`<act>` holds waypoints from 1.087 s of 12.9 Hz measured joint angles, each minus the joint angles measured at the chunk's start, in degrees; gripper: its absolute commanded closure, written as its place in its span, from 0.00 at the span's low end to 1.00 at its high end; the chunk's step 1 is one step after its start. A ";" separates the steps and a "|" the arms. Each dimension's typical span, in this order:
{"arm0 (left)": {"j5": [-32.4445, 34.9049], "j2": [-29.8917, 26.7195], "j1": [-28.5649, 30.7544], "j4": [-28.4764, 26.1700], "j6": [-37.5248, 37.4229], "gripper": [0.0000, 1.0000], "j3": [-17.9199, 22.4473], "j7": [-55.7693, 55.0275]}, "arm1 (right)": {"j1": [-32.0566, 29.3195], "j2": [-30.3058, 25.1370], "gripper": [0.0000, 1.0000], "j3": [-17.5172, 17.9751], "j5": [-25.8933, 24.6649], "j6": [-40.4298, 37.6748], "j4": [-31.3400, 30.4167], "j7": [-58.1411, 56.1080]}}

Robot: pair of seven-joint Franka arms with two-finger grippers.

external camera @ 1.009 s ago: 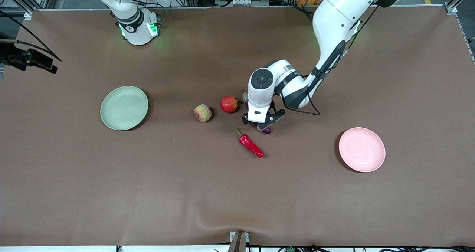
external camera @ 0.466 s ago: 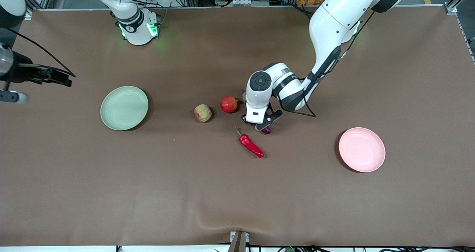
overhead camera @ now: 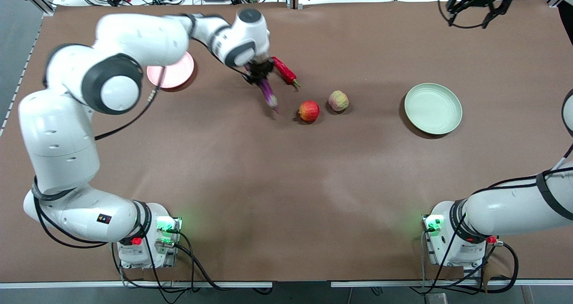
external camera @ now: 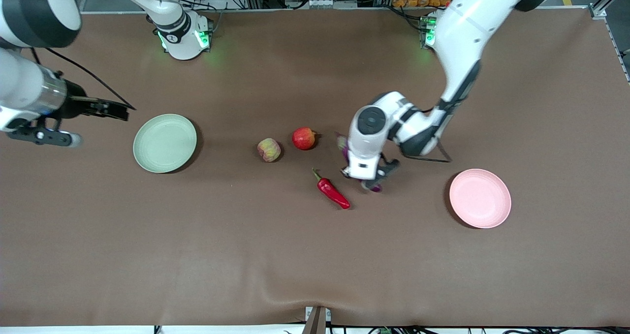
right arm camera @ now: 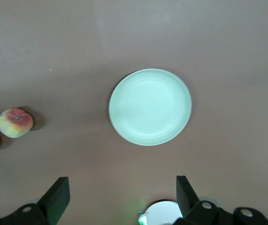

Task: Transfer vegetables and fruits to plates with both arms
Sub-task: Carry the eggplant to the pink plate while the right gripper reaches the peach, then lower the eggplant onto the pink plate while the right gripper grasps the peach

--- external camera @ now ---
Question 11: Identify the red chili pepper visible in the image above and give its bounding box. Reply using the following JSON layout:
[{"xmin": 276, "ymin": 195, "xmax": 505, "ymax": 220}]
[{"xmin": 312, "ymin": 169, "xmax": 351, "ymax": 210}]

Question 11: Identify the long purple eggplant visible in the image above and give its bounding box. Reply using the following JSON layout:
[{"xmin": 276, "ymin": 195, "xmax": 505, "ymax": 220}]
[{"xmin": 337, "ymin": 134, "xmax": 383, "ymax": 193}]

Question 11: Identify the red apple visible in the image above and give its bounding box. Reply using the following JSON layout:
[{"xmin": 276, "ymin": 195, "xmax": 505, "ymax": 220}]
[{"xmin": 292, "ymin": 127, "xmax": 316, "ymax": 151}]

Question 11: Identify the pale yellow-pink apple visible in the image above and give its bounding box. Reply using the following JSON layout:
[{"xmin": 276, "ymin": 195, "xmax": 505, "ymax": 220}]
[{"xmin": 257, "ymin": 138, "xmax": 282, "ymax": 163}]

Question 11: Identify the pale green round plate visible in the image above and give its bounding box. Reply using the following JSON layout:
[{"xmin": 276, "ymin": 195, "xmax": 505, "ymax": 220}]
[{"xmin": 133, "ymin": 114, "xmax": 197, "ymax": 174}]

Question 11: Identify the brown table mat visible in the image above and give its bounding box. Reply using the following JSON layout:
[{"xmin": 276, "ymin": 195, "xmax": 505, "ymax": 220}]
[{"xmin": 0, "ymin": 7, "xmax": 630, "ymax": 328}]

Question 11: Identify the pink round plate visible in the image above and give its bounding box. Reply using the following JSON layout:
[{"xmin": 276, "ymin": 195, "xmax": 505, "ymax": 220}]
[{"xmin": 449, "ymin": 169, "xmax": 512, "ymax": 229}]

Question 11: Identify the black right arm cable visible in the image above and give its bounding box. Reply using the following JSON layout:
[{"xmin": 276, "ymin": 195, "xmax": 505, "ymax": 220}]
[{"xmin": 31, "ymin": 48, "xmax": 136, "ymax": 110}]

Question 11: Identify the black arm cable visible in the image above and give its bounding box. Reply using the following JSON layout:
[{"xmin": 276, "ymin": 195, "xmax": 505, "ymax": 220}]
[
  {"xmin": 399, "ymin": 136, "xmax": 452, "ymax": 163},
  {"xmin": 31, "ymin": 48, "xmax": 136, "ymax": 110}
]

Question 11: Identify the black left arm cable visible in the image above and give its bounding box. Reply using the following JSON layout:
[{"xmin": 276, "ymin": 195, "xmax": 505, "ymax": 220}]
[{"xmin": 399, "ymin": 136, "xmax": 452, "ymax": 163}]

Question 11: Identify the grey camera stand post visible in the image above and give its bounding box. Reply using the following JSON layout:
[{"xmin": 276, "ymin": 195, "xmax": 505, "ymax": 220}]
[{"xmin": 302, "ymin": 306, "xmax": 332, "ymax": 334}]

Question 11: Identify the aluminium frame profile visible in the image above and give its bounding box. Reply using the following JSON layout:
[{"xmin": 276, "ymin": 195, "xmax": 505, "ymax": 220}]
[{"xmin": 588, "ymin": 0, "xmax": 630, "ymax": 84}]

